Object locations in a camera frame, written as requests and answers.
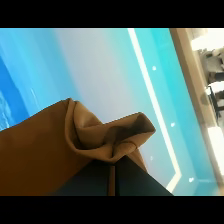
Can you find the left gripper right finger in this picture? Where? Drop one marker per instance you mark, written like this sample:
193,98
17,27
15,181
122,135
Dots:
136,181

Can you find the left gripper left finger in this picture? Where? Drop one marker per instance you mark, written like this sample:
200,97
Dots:
90,181

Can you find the brown garment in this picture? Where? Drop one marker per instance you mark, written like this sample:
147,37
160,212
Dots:
40,146

